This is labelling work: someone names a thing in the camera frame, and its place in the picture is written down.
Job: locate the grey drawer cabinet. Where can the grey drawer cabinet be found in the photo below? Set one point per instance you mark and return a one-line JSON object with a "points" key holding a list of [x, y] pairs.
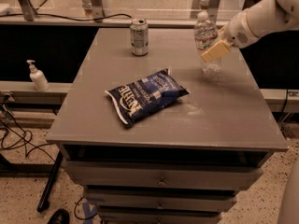
{"points": [[182, 165]]}

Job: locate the white pump dispenser bottle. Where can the white pump dispenser bottle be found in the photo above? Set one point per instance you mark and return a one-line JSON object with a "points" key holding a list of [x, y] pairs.
{"points": [[38, 77]]}

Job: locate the clear plastic water bottle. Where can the clear plastic water bottle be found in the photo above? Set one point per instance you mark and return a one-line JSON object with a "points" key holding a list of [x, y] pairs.
{"points": [[205, 35]]}

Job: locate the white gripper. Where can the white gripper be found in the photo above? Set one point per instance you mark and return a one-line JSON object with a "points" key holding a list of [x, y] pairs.
{"points": [[237, 32]]}

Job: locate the blue chip bag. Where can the blue chip bag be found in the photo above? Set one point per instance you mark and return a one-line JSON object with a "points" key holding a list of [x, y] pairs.
{"points": [[144, 97]]}

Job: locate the silver soda can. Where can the silver soda can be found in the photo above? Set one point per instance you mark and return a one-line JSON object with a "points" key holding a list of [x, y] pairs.
{"points": [[139, 31]]}

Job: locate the metal frame post middle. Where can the metal frame post middle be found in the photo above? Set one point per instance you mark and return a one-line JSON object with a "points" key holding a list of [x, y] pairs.
{"points": [[97, 9]]}

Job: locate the metal frame post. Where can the metal frame post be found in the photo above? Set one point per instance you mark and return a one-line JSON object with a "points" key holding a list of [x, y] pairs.
{"points": [[97, 9], [27, 9], [213, 8]]}

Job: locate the black table leg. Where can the black table leg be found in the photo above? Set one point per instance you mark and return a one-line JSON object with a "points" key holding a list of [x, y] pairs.
{"points": [[44, 203]]}

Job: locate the metal frame post right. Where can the metal frame post right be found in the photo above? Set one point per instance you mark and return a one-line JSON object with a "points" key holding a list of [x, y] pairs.
{"points": [[213, 8]]}

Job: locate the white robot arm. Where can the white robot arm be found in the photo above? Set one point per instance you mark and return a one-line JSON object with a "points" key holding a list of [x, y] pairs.
{"points": [[264, 18]]}

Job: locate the metal frame post left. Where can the metal frame post left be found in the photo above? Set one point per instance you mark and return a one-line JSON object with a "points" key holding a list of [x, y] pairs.
{"points": [[27, 9]]}

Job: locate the black shoe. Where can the black shoe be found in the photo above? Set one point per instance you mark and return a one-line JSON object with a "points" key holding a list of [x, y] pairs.
{"points": [[61, 216]]}

